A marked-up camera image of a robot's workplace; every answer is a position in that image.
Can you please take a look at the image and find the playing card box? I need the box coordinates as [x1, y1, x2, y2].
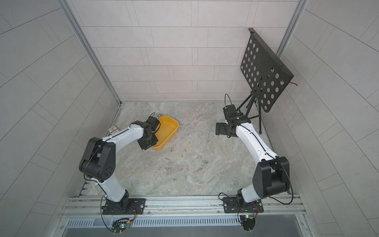
[108, 126, 119, 134]

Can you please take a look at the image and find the controller circuit board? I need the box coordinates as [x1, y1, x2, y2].
[112, 218, 131, 235]
[239, 215, 256, 232]

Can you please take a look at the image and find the aluminium mounting rail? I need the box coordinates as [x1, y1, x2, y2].
[58, 195, 306, 218]

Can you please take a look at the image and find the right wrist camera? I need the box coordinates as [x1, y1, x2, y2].
[223, 104, 241, 120]

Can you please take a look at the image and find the right controller circuit board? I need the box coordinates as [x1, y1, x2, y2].
[239, 215, 256, 232]

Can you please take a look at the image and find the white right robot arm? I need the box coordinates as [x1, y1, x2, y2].
[215, 121, 293, 207]

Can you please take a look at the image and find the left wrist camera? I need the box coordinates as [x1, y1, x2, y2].
[146, 116, 161, 133]

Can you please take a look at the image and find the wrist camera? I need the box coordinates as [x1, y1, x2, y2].
[223, 104, 241, 120]
[146, 116, 161, 133]

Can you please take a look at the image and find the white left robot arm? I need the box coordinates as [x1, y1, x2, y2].
[79, 117, 160, 203]

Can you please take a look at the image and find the black perforated music stand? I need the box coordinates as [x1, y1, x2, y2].
[240, 28, 294, 133]

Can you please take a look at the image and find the left controller circuit board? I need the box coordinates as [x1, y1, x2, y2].
[112, 218, 131, 235]

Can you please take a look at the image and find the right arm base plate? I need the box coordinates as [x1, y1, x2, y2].
[221, 197, 264, 214]

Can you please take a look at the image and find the yellow plastic storage box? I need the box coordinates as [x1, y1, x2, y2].
[152, 116, 179, 150]

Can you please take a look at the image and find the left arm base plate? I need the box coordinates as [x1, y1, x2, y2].
[101, 198, 146, 215]

